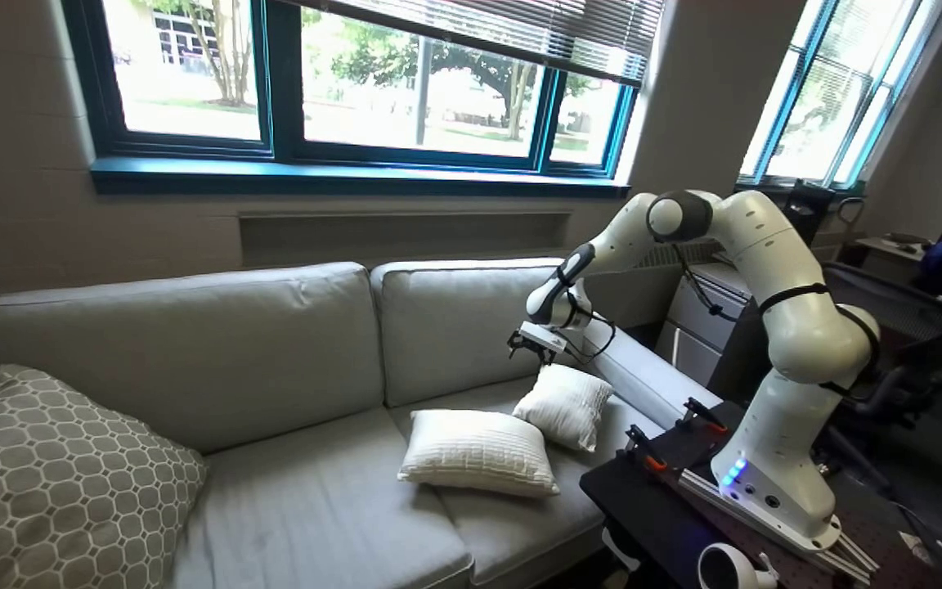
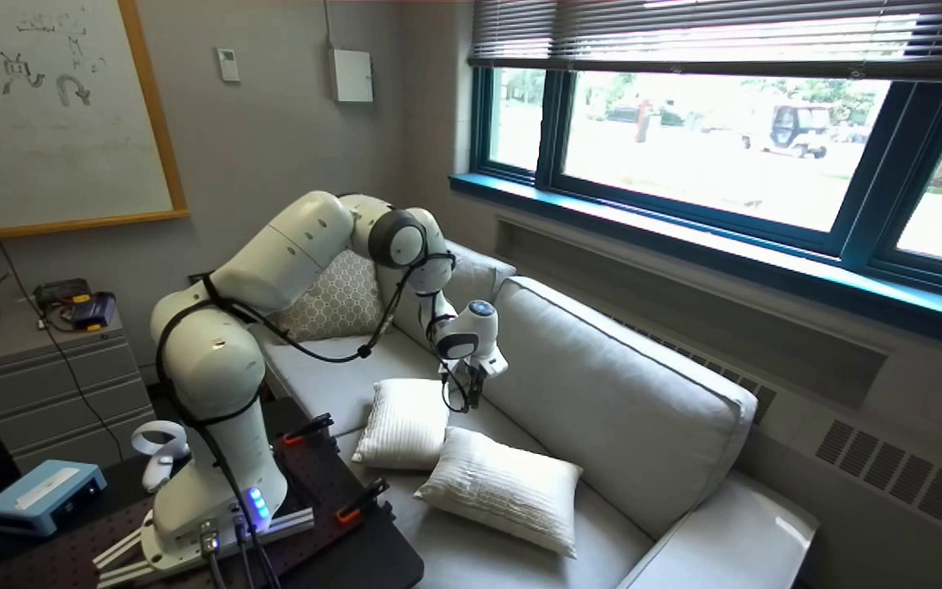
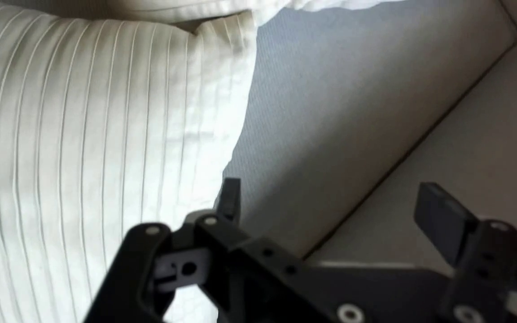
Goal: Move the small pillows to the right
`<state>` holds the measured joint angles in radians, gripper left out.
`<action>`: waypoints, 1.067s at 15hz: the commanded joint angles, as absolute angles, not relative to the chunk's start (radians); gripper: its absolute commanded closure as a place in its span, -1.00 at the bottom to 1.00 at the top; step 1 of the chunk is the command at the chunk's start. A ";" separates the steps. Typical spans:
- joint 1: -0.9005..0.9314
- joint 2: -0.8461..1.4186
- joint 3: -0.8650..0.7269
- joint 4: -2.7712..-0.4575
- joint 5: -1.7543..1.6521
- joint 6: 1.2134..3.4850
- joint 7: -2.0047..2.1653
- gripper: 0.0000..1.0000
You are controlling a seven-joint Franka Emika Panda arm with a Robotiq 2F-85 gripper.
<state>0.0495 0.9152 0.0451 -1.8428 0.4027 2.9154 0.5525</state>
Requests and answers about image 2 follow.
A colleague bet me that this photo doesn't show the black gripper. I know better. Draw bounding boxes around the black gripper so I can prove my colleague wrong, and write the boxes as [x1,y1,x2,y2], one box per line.
[437,352,492,414]

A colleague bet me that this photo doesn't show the small cream pleated pillow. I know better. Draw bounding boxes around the small cream pleated pillow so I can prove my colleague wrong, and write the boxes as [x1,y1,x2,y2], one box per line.
[349,372,456,475]
[413,421,586,558]

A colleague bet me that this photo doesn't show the grey sofa back cushion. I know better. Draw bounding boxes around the grey sofa back cushion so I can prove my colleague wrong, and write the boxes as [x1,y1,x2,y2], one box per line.
[469,270,761,536]
[375,231,518,331]

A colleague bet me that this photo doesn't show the grey fabric sofa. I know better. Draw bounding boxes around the grey fabric sofa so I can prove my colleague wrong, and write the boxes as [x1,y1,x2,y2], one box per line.
[256,217,824,589]

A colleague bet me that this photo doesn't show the grey sofa seat cushion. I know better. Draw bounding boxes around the grey sofa seat cushion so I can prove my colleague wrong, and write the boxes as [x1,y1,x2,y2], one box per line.
[260,325,450,439]
[383,380,659,589]

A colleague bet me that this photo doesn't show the black orange clamp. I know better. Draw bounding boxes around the black orange clamp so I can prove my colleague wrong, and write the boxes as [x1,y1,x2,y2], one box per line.
[271,409,337,451]
[332,475,392,532]

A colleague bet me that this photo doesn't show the black robot table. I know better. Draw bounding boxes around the black robot table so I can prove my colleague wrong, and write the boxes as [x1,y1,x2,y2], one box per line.
[0,407,429,589]

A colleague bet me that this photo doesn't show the wide teal framed window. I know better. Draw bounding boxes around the wide teal framed window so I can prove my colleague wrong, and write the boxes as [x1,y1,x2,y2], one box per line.
[447,59,942,331]

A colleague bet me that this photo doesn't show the white VR controller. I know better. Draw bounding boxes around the white VR controller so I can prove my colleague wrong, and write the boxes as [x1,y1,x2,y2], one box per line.
[127,420,192,494]

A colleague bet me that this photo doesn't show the black and orange device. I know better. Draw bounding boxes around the black and orange device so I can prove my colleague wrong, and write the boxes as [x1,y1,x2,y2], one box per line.
[30,275,123,338]

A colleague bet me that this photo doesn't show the white drawer cabinet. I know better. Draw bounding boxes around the white drawer cabinet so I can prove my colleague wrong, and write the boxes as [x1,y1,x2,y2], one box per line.
[0,308,157,472]

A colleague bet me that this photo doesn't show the blue and white box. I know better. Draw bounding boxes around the blue and white box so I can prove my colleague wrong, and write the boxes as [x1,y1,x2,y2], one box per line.
[0,456,110,541]

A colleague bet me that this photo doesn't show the dark window blinds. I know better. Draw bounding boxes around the dark window blinds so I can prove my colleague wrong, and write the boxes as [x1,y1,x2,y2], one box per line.
[469,0,942,83]

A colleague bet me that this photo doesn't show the wood framed whiteboard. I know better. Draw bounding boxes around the wood framed whiteboard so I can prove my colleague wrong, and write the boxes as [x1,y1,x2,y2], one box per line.
[0,0,190,249]

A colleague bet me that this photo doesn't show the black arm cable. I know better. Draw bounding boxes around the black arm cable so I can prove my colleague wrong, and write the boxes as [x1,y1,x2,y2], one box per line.
[155,256,458,434]

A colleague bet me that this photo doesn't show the grey aluminium base rail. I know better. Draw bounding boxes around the grey aluminium base rail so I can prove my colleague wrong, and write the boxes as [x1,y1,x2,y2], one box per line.
[91,505,317,583]

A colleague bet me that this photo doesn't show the white wall box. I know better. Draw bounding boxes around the white wall box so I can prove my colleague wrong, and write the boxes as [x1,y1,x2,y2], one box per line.
[331,41,380,107]

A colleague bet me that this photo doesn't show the white wall thermostat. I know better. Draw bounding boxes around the white wall thermostat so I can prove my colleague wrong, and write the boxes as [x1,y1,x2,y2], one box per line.
[214,44,245,87]

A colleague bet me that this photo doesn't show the wall heater vent grille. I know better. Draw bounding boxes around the wall heater vent grille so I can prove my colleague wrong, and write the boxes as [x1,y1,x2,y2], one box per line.
[812,411,942,548]

